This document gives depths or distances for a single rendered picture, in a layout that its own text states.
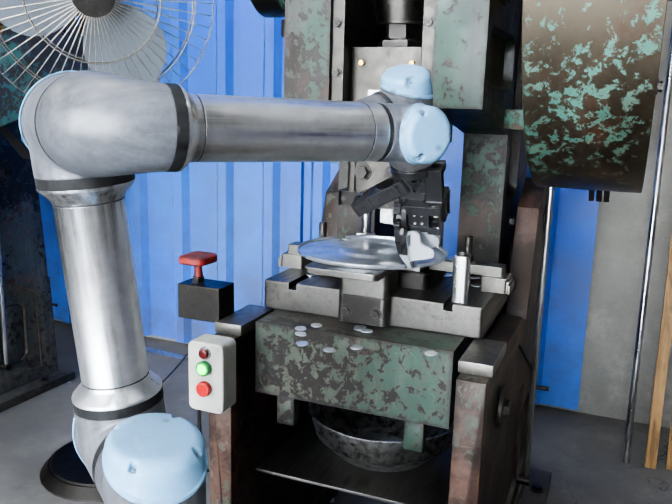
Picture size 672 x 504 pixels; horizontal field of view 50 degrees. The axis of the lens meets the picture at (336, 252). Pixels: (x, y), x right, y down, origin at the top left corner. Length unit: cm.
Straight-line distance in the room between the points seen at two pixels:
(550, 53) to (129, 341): 68
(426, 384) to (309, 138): 61
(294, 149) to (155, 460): 38
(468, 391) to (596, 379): 153
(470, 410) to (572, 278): 142
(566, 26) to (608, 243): 163
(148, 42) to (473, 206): 90
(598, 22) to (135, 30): 121
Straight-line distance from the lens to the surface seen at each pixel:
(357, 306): 139
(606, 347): 271
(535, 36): 107
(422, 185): 118
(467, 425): 127
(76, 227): 91
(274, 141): 84
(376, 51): 143
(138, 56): 195
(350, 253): 137
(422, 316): 139
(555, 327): 267
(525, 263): 171
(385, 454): 151
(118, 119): 78
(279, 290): 149
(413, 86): 108
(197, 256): 145
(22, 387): 287
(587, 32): 107
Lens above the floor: 107
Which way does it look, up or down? 12 degrees down
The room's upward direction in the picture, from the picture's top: 2 degrees clockwise
